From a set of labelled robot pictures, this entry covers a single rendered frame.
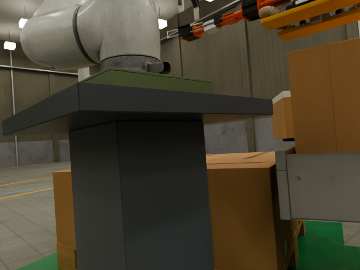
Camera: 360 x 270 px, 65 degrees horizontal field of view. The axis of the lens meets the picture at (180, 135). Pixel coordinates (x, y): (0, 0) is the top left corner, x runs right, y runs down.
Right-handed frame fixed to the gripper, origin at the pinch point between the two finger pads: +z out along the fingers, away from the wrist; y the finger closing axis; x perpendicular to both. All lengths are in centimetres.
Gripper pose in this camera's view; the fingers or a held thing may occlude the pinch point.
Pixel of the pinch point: (189, 14)
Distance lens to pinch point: 159.9
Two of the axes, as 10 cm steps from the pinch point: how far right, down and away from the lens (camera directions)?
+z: 0.7, 10.0, -0.3
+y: 6.2, -0.3, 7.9
